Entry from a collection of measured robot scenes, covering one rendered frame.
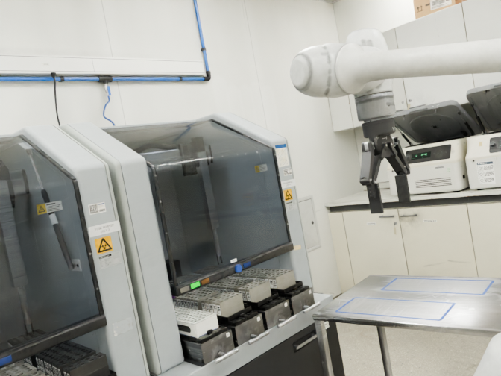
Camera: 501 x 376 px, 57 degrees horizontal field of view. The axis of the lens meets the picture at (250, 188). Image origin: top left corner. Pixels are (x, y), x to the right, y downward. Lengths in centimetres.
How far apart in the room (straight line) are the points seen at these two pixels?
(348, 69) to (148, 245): 89
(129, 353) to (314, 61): 104
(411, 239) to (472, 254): 44
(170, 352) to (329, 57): 108
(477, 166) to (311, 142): 133
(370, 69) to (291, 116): 290
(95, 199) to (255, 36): 253
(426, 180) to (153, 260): 243
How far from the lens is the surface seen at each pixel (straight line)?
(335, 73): 97
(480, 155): 340
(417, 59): 94
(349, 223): 394
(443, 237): 359
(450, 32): 377
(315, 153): 399
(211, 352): 162
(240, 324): 168
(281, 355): 186
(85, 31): 289
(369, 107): 111
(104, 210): 147
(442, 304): 159
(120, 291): 150
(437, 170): 350
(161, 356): 161
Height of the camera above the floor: 135
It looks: 3 degrees down
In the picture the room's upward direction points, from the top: 10 degrees counter-clockwise
